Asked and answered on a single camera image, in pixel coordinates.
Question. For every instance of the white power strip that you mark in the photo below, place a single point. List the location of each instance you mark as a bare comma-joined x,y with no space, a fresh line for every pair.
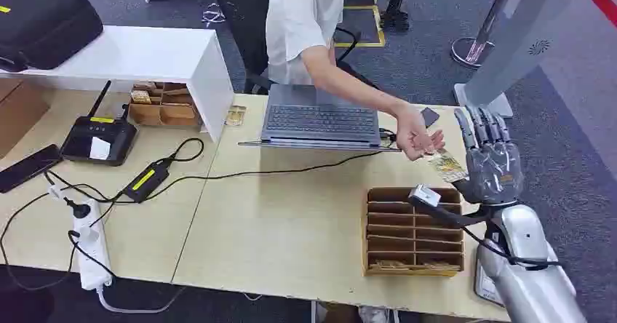
91,248

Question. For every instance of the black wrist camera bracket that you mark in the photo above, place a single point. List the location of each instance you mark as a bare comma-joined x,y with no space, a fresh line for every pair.
448,216

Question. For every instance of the yellow-bordered floor mat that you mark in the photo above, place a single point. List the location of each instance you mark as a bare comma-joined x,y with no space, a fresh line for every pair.
359,22

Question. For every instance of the chrome stanchion post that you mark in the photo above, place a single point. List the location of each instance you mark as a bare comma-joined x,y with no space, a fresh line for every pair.
472,51

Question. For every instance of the grey kiosk stand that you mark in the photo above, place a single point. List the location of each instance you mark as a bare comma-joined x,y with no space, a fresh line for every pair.
520,36

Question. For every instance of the cards in compartment box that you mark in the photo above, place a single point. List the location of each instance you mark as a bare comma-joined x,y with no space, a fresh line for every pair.
141,97

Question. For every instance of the wooden slotted card box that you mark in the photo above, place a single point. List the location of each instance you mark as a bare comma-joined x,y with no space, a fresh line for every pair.
414,231

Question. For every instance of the brown cardboard box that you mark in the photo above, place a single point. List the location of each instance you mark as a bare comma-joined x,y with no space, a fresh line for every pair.
19,111

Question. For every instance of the white desk shelf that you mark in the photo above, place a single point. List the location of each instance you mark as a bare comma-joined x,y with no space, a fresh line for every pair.
144,53

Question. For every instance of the cards lying in slotted box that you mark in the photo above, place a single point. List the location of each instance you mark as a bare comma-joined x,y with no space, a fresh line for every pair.
409,265

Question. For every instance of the printed yellow card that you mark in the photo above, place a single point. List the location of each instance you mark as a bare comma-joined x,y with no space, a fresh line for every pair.
448,166

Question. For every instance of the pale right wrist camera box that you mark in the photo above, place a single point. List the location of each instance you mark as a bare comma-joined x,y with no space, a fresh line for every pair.
425,195

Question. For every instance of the black router with antenna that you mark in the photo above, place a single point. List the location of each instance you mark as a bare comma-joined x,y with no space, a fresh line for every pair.
96,140

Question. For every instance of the person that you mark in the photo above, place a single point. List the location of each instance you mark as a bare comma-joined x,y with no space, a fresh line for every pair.
299,22

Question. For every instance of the person's left hand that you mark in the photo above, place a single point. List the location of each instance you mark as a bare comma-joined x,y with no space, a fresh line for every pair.
414,135

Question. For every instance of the flat grey box device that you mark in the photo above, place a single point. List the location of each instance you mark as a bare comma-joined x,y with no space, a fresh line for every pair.
484,287

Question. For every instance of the small wooden compartment box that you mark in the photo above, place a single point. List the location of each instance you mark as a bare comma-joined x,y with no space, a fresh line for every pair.
166,113

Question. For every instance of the black carrying case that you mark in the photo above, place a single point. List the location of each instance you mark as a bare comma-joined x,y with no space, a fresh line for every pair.
43,19

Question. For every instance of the grey laptop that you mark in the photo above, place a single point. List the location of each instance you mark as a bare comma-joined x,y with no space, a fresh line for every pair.
320,118

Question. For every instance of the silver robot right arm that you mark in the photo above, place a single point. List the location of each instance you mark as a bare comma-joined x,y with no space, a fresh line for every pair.
523,229

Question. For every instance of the black office chair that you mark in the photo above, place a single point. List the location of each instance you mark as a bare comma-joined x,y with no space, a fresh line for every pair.
241,17

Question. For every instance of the stack of printed cards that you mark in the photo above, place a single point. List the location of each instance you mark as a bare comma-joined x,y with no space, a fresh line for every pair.
236,116

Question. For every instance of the black plug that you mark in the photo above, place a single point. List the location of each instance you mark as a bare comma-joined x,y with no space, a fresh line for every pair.
79,210

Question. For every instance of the black smartphone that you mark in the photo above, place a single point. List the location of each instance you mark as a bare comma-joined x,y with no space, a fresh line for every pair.
29,168

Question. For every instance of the black power adapter yellow label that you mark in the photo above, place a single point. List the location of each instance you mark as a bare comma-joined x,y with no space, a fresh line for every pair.
147,181

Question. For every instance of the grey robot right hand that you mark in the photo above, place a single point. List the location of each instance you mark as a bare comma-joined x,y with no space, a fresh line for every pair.
494,171

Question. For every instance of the small black flat device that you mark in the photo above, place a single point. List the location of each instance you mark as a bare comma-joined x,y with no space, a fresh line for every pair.
429,117

